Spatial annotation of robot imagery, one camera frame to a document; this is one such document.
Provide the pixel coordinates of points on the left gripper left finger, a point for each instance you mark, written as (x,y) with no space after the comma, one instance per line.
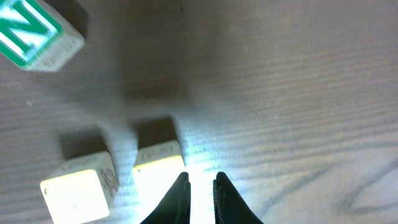
(174,208)

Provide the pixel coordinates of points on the green N block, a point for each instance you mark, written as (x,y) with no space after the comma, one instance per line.
(35,37)

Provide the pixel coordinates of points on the yellow O block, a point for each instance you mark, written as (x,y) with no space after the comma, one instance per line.
(155,170)

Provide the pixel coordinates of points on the yellow C block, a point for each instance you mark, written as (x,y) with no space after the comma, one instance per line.
(82,189)

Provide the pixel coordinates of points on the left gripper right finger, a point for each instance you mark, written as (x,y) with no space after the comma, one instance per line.
(229,206)

